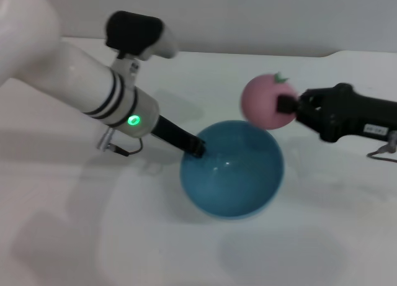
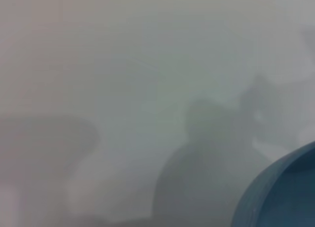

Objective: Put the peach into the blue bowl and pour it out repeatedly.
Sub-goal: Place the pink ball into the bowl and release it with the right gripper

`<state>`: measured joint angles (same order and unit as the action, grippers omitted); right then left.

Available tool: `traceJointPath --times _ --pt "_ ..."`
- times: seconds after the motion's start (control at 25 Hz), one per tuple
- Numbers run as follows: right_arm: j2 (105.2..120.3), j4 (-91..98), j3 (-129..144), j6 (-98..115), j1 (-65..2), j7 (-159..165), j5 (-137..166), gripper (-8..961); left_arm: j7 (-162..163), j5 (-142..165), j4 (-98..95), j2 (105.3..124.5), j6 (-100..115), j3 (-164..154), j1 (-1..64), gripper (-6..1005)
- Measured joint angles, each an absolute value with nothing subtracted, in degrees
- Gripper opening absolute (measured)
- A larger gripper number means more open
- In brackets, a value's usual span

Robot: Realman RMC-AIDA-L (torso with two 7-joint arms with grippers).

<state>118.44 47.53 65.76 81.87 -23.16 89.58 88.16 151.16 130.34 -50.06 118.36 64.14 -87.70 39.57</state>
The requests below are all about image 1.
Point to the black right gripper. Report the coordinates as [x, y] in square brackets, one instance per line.
[341, 112]

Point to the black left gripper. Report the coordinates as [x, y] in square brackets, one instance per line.
[180, 138]

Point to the pink toy peach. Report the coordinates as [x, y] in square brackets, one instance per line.
[262, 103]

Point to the blue bowl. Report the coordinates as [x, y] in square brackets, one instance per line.
[229, 186]

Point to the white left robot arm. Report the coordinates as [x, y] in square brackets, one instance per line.
[77, 78]

